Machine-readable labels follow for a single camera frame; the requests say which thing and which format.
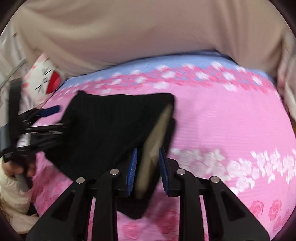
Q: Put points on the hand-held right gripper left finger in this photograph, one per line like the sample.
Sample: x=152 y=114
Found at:
x=131 y=171

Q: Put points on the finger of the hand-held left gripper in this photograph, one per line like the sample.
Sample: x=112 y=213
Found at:
x=49 y=110
x=46 y=129

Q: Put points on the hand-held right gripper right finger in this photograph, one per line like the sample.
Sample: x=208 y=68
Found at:
x=163 y=171

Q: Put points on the black pants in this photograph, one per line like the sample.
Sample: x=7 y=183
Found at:
x=104 y=139

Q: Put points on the person's left hand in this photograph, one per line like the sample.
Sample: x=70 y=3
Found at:
x=16 y=170

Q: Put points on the cat face print pillow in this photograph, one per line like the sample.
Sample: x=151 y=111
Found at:
x=45 y=78

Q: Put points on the pink rose print bedsheet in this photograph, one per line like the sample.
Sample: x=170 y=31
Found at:
x=219 y=120

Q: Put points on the beige cloth cover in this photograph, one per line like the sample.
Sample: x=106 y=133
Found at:
x=148 y=32

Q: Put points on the floral fleece blanket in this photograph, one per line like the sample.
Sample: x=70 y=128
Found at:
x=288 y=85

